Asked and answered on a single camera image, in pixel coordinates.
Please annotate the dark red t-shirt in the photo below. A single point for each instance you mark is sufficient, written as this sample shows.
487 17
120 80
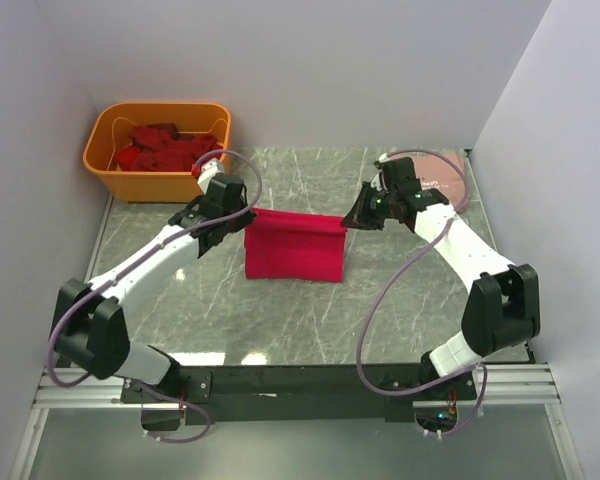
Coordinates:
163 148

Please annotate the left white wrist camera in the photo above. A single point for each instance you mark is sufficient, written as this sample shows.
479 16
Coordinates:
207 172

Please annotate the bright pink t-shirt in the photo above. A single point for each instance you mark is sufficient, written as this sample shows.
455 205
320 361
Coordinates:
290 245

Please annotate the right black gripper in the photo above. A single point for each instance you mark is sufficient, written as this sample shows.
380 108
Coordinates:
359 216

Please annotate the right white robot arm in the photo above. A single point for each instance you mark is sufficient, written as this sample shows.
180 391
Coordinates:
503 305

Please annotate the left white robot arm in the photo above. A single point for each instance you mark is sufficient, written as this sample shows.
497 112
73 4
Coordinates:
90 318

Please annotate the folded pink printed t-shirt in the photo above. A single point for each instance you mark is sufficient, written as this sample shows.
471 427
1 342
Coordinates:
435 173

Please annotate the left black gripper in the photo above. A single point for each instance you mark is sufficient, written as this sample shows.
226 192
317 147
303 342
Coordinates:
244 219

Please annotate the orange plastic basket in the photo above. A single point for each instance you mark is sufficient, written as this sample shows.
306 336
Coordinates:
112 133

